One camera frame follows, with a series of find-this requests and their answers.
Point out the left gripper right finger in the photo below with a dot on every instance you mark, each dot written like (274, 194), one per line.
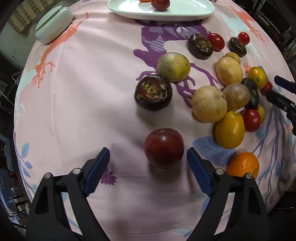
(248, 219)

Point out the white lidded ceramic jar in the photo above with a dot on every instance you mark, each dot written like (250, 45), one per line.
(53, 24)

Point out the brown passion fruit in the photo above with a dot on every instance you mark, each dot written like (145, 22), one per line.
(237, 95)

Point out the checked curtain left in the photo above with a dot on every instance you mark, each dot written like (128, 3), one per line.
(26, 12)

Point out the yellow orange oval tomato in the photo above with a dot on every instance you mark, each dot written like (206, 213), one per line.
(230, 131)

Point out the small orange mandarin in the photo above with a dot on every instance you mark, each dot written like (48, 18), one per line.
(243, 163)

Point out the large orange mandarin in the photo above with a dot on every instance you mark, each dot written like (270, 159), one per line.
(258, 76)

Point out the dark red plum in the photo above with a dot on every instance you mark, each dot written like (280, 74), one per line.
(164, 148)
(160, 5)

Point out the white oval plate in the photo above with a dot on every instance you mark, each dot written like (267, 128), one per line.
(178, 11)

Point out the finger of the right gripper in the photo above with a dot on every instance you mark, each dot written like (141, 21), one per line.
(282, 82)
(284, 104)

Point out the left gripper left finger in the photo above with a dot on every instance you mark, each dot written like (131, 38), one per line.
(48, 220)

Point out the striped pepino melon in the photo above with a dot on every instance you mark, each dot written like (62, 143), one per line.
(209, 104)

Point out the green yellow round fruit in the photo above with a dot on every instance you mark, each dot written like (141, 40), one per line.
(173, 67)

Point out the small tan longan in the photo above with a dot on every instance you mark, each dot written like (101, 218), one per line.
(262, 114)
(233, 56)

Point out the pink patterned tablecloth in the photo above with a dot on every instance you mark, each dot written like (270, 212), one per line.
(76, 96)

